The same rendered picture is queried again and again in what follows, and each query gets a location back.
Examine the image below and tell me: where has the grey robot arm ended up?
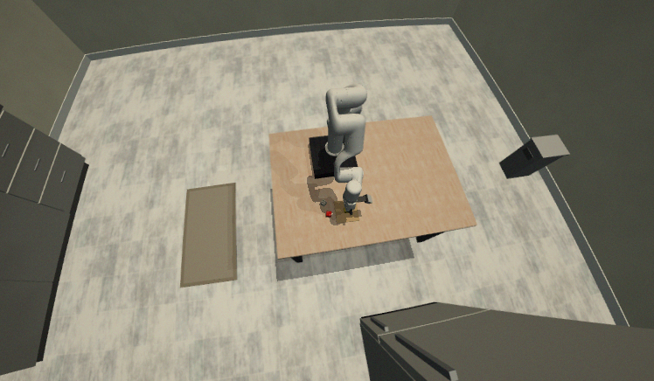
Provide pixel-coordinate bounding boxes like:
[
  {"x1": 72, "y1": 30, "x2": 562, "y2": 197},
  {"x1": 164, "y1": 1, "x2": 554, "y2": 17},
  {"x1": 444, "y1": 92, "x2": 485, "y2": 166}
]
[{"x1": 325, "y1": 84, "x2": 372, "y2": 204}]

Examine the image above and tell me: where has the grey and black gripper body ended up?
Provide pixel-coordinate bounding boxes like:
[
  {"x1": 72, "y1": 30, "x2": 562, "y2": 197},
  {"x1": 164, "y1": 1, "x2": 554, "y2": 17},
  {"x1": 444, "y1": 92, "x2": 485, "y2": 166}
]
[{"x1": 343, "y1": 194, "x2": 357, "y2": 211}]

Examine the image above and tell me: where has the tan flat mat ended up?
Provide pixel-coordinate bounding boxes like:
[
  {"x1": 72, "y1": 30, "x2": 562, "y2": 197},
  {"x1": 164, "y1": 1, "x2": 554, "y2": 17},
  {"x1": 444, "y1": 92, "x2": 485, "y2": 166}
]
[{"x1": 334, "y1": 200, "x2": 359, "y2": 223}]

